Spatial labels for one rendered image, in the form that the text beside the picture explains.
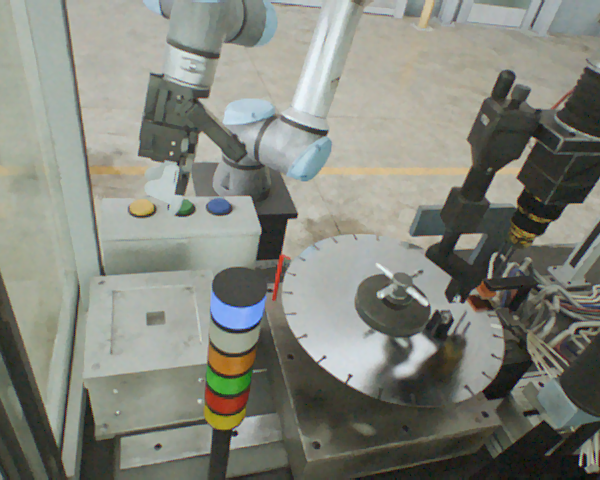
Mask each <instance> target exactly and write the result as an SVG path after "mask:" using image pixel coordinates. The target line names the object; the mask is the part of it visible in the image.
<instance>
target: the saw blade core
mask: <svg viewBox="0 0 600 480"><path fill-rule="evenodd" d="M354 236H355V237H356V239H357V240H356V239H355V237H354ZM377 237H378V240H379V241H378V240H377ZM332 238H333V239H334V240H335V241H336V242H337V243H336V242H334V240H333V239H332ZM399 243H400V239H396V238H392V237H386V236H380V235H378V236H376V235H371V234H354V235H353V234H348V235H339V236H334V237H330V238H327V239H323V240H320V241H318V242H316V243H314V244H313V246H314V247H313V246H310V247H308V248H307V249H306V250H303V251H302V252H301V253H300V254H298V255H297V257H296V258H295V259H294V260H293V261H292V263H291V264H290V267H289V268H288V270H287V273H286V275H285V278H283V283H282V290H281V300H282V308H283V312H284V315H286V319H287V321H288V324H289V326H290V329H291V331H292V333H293V335H294V336H295V338H296V339H298V338H300V337H303V335H307V336H308V337H307V338H306V337H303V338H300V339H298V340H297V341H298V342H299V344H300V345H301V346H302V349H303V350H304V351H306V352H307V353H308V354H309V355H310V357H311V358H312V359H313V360H314V361H315V362H318V361H319V360H320V359H322V357H323V356H324V357H327V359H323V360H322V361H320V362H319V363H318V364H319V365H320V367H321V368H322V369H323V370H326V371H327V372H328V373H330V374H331V375H332V376H334V377H335V378H337V379H338V380H340V381H341V382H343V383H344V382H346V381H347V379H348V377H349V376H348V375H351V376H352V378H350V380H349V381H348V383H347V386H349V387H351V388H353V389H355V390H357V391H359V392H361V393H364V394H367V395H369V396H372V397H375V398H378V393H379V390H378V389H379V388H380V389H381V390H382V391H381V393H380V399H381V400H385V401H389V403H393V404H397V405H404V406H411V407H413V403H412V397H411V396H410V395H413V396H414V398H413V400H414V406H415V407H440V406H446V404H447V405H452V404H456V403H459V402H463V401H466V400H468V398H470V397H472V396H473V395H476V394H477V393H480V392H481V391H483V390H484V389H485V388H486V387H487V386H488V385H489V384H490V383H491V382H492V381H493V378H494V377H495V375H496V374H497V372H498V370H500V368H501V365H502V362H503V357H504V350H505V343H504V339H503V338H504V334H503V329H499V328H494V327H492V326H491V324H493V325H498V326H500V323H499V319H498V317H493V316H497V315H496V313H495V311H494V309H493V307H492V305H491V304H490V301H489V300H488V298H482V297H477V296H480V294H479V293H478V292H477V290H476V289H474V290H472V291H471V293H470V295H469V297H468V298H467V300H466V302H464V305H461V303H460V302H459V303H449V302H448V300H447V298H445V295H444V291H445V289H447V287H448V285H449V282H450V280H451V278H452V277H451V276H450V275H448V274H447V273H445V272H444V271H442V270H441V269H440V268H438V267H437V266H436V265H435V264H434V263H433V262H432V261H431V260H429V259H428V258H426V257H424V255H425V252H426V250H425V251H424V252H423V254H422V251H423V248H420V247H418V246H416V245H413V243H410V242H406V241H403V240H401V246H399ZM317 249H319V250H317ZM303 260H306V261H303ZM377 261H380V262H382V263H383V264H384V266H385V267H387V268H389V269H390V270H391V271H393V272H394V273H398V272H403V273H406V274H408V275H409V274H411V273H413V272H415V271H416V270H418V269H422V270H423V274H422V275H421V276H419V277H417V278H416V279H414V280H413V283H414V284H415V286H416V287H418V288H419V289H420V290H421V291H422V292H423V293H424V295H425V296H427V298H428V299H429V300H430V304H431V316H430V319H429V321H428V323H427V324H425V325H426V326H424V328H422V329H421V330H420V331H418V332H415V333H412V334H395V333H391V332H387V331H384V330H381V329H379V328H377V327H376V325H374V324H373V323H371V322H370V321H369V320H368V319H365V318H364V316H363V315H362V314H361V313H360V311H359V309H358V306H357V304H356V292H357V289H358V285H359V283H360V282H361V281H362V280H363V279H364V278H366V277H369V276H372V275H376V274H384V273H382V272H381V271H380V270H379V269H378V268H376V267H375V263H376V262H377ZM288 273H289V274H288ZM291 274H292V275H291ZM293 275H296V276H293ZM288 293H292V295H291V294H288ZM293 313H294V314H296V315H291V314H293ZM488 315H490V316H491V317H489V316H488ZM500 327H502V326H500ZM493 335H495V336H496V337H494V336H493ZM491 355H493V356H494V357H492V356H491ZM482 372H483V373H485V375H483V374H482ZM487 376H488V377H487ZM491 380H492V381H491ZM464 386H466V387H467V388H468V389H466V388H465V387H464ZM468 390H469V391H470V392H471V393H472V394H473V395H472V394H471V393H470V392H469V391H468ZM439 394H443V395H444V399H445V402H446V404H445V402H444V399H443V397H441V396H440V395H439Z"/></svg>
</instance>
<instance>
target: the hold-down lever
mask: <svg viewBox="0 0 600 480"><path fill-rule="evenodd" d="M515 79H516V74H515V73H514V72H513V71H512V70H503V71H501V72H500V73H499V74H498V77H497V79H496V81H495V84H494V87H493V89H492V92H491V96H493V97H501V98H507V96H508V95H509V93H510V91H511V88H512V86H513V84H514V81H515Z"/></svg>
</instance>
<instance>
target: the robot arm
mask: <svg viewBox="0 0 600 480"><path fill-rule="evenodd" d="M373 1H375V0H323V4H322V7H321V10H320V13H319V16H318V21H317V24H316V27H315V30H314V33H313V36H312V41H311V44H310V47H309V50H308V53H307V56H306V60H304V64H303V67H302V70H301V73H300V76H299V80H298V84H297V87H296V90H295V93H294V96H293V100H292V104H291V106H290V107H289V108H288V109H286V110H283V111H281V114H280V117H278V116H276V115H274V113H275V108H274V106H273V105H272V104H271V103H269V102H267V101H262V100H256V99H255V98H246V99H238V101H235V102H232V103H231V104H229V105H228V106H227V108H226V111H225V119H224V124H222V123H221V122H220V121H219V119H218V118H217V117H216V116H215V115H214V114H213V113H212V112H211V111H210V110H209V109H208V108H207V107H206V106H205V105H203V104H202V103H201V102H200V100H199V99H198V98H202V99H205V98H209V97H210V93H211V86H213V85H214V81H215V76H216V71H217V67H218V63H219V58H220V53H221V49H222V45H223V43H224V44H231V45H238V46H243V47H246V48H253V47H262V46H266V45H267V44H269V43H270V42H271V41H272V38H273V37H274V35H275V33H276V30H277V14H276V11H275V8H274V7H273V5H272V4H271V3H270V2H269V0H143V2H144V4H145V5H146V8H147V9H148V10H150V11H152V12H154V13H156V14H158V15H160V16H162V17H163V18H164V19H170V22H169V29H168V34H166V40H167V41H165V46H164V52H163V58H162V64H161V71H162V74H159V73H155V72H152V71H150V77H149V84H148V90H147V96H146V103H144V108H143V113H142V119H141V126H140V132H139V138H138V140H140V141H139V148H138V154H137V156H140V157H146V158H151V160H152V161H157V163H161V164H160V165H159V166H157V167H152V168H148V169H147V170H146V172H145V176H146V178H147V179H148V180H150V181H147V182H146V185H145V192H146V193H147V194H148V195H150V196H153V197H155V198H157V199H160V200H162V201H165V202H168V206H167V208H170V209H169V214H168V217H169V218H172V217H173V216H174V215H175V214H176V213H177V211H178V210H179V209H180V206H181V204H183V203H182V200H184V196H185V194H186V190H187V187H188V183H189V178H190V174H191V169H192V164H193V163H194V160H195V157H196V152H197V147H198V140H199V133H200V132H201V131H202V132H204V133H205V134H206V135H207V136H208V137H209V138H210V139H211V140H212V142H213V143H214V144H215V145H217V146H218V147H219V148H220V150H221V159H220V162H219V165H218V167H217V169H216V171H215V173H214V176H213V188H214V190H215V192H216V193H217V194H219V195H220V196H251V198H252V201H253V202H255V201H259V200H261V199H264V198H266V197H267V196H268V195H269V193H270V189H271V179H270V174H269V169H268V167H270V168H272V169H274V170H276V171H278V172H281V173H283V174H286V175H288V177H293V178H295V179H297V180H300V182H308V180H311V179H312V178H314V177H315V176H316V175H317V174H318V173H319V172H320V170H321V169H322V168H323V166H324V165H325V163H327V160H328V158H329V156H330V154H331V151H332V146H333V142H332V139H331V138H330V137H328V133H329V130H330V127H329V125H328V122H327V116H328V113H329V110H330V107H331V104H332V101H333V97H334V95H335V92H336V89H337V86H338V83H339V80H340V76H341V74H342V71H343V68H344V65H345V62H347V58H348V55H349V52H350V50H351V47H352V44H353V41H354V37H355V34H356V31H357V29H358V26H359V23H360V19H361V16H362V13H363V10H364V8H366V7H367V6H368V5H370V4H372V3H373ZM177 95H179V97H180V98H177V97H176V96H177ZM146 119H147V120H149V121H147V120H146ZM152 150H153V151H152ZM174 163H175V164H174Z"/></svg>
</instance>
